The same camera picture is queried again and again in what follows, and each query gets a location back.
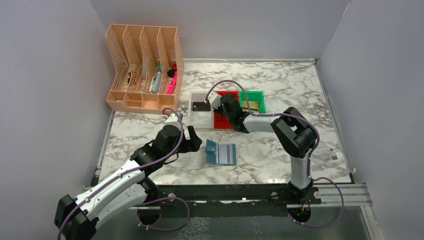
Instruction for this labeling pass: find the red plastic bin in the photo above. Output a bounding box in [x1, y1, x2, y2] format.
[213, 90, 242, 130]

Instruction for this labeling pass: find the green plastic bin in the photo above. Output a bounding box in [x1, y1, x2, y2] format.
[238, 90, 267, 114]

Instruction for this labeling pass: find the white plastic bin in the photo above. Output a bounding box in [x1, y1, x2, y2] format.
[188, 91, 214, 129]

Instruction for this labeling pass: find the blue leather card holder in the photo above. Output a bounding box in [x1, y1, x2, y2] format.
[204, 139, 237, 166]

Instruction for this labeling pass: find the peach plastic file organizer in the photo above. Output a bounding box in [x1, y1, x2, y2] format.
[106, 24, 185, 114]

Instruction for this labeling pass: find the grey credit card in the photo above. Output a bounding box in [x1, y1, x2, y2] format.
[216, 143, 237, 166]

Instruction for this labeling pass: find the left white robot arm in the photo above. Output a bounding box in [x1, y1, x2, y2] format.
[54, 124, 203, 240]

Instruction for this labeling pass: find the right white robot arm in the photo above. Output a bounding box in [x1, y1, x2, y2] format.
[207, 91, 319, 199]

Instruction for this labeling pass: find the gold credit card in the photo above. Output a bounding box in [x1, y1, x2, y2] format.
[241, 101, 260, 113]

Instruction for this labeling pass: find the black credit card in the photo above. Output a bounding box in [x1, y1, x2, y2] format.
[191, 101, 211, 112]

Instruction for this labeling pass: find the pink highlighter pen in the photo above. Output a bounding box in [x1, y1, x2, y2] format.
[166, 71, 178, 95]

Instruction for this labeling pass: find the teal grey stapler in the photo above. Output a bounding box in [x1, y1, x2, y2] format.
[149, 65, 162, 94]

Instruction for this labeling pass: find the black binder clip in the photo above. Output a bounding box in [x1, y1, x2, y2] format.
[167, 68, 177, 79]

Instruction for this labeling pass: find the clear plastic packet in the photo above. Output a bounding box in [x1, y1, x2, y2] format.
[311, 148, 344, 166]

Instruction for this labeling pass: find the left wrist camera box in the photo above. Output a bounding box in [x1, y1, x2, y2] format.
[164, 113, 181, 129]

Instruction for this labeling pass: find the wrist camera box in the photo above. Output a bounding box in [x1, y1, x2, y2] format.
[164, 113, 181, 129]
[207, 90, 222, 109]

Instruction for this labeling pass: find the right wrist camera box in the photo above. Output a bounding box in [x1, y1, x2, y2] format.
[207, 90, 222, 109]

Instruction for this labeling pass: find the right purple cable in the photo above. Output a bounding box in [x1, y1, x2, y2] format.
[204, 79, 345, 229]

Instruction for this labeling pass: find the purple cable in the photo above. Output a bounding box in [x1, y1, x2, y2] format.
[204, 79, 345, 229]
[56, 107, 190, 240]

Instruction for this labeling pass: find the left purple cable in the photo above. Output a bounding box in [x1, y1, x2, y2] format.
[56, 107, 190, 240]

